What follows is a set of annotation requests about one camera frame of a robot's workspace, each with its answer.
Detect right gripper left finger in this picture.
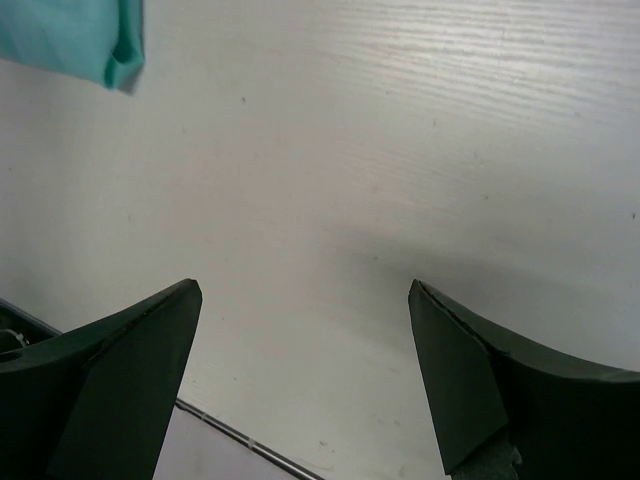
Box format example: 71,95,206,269
1,279,202,479

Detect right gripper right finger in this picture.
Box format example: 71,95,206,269
408,281,639,479

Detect teal green t shirt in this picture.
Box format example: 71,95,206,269
1,0,145,90

